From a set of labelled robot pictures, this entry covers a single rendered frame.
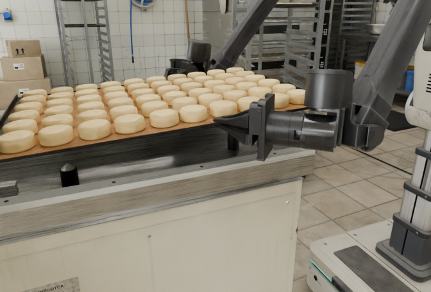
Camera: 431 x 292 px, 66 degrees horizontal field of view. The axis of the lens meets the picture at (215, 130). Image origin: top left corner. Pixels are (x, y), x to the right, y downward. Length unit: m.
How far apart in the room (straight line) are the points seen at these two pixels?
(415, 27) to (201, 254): 0.57
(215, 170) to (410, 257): 1.03
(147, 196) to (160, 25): 4.31
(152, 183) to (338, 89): 0.35
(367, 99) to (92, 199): 0.48
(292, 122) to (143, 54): 4.36
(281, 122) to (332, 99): 0.08
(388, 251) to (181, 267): 1.01
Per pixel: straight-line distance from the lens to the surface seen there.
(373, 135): 0.57
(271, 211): 0.75
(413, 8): 0.66
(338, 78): 0.52
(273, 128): 0.53
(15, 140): 0.56
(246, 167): 0.68
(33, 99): 0.81
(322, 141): 0.53
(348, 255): 1.53
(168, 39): 4.90
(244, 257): 0.79
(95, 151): 0.89
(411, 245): 1.51
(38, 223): 0.63
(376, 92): 0.59
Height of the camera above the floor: 1.18
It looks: 19 degrees down
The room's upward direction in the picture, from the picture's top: straight up
